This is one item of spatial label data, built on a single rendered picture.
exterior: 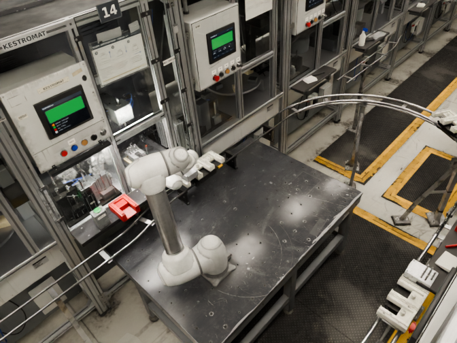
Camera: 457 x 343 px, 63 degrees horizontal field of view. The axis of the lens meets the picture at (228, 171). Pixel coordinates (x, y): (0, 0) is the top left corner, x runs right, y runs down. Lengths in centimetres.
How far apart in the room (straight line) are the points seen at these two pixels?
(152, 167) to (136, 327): 153
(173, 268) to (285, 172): 123
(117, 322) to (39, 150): 151
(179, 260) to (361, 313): 149
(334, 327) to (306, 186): 100
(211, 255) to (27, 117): 114
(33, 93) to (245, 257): 145
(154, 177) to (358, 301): 186
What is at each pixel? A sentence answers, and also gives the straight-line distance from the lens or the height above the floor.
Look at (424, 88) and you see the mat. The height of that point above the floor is 1.
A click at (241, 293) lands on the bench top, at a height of 68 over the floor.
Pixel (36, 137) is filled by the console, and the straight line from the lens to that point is 204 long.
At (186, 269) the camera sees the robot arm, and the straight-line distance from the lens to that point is 206.
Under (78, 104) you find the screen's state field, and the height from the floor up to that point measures 165.
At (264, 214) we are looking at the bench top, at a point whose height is 68.
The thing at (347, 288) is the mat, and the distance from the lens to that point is 305.
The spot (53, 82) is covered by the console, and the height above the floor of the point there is 179.
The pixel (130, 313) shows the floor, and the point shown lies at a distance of 306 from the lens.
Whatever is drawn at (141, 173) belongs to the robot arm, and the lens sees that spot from 177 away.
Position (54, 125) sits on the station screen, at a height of 160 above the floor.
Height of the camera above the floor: 258
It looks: 41 degrees down
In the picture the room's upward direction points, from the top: 5 degrees counter-clockwise
